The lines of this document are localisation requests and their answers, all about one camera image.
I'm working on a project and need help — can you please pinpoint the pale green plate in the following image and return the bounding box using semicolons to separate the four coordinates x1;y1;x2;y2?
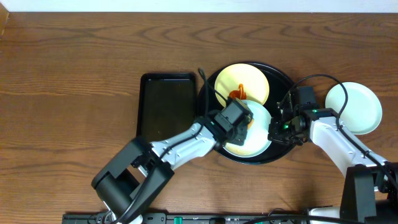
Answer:
224;100;271;158

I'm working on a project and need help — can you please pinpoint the yellow plate with sauce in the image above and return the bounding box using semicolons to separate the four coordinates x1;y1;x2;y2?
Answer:
214;63;270;107

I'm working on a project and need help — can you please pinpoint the light blue plate front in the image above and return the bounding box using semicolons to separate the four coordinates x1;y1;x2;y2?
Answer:
341;82;382;135

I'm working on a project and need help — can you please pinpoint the green and yellow sponge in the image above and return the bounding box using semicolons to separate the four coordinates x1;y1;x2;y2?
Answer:
247;118;254;129

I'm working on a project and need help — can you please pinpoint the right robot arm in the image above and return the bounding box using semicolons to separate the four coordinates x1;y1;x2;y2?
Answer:
268;90;397;223

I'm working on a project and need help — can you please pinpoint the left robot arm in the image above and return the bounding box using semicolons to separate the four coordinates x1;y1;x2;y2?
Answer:
91;112;252;223

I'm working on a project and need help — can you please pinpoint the round black tray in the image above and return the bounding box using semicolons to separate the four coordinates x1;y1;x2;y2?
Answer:
197;61;294;165

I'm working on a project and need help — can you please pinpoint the black rectangular tray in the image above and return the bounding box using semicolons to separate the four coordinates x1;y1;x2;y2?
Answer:
136;73;197;142

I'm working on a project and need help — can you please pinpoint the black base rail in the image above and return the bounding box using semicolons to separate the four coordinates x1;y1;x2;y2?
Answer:
61;208;343;224

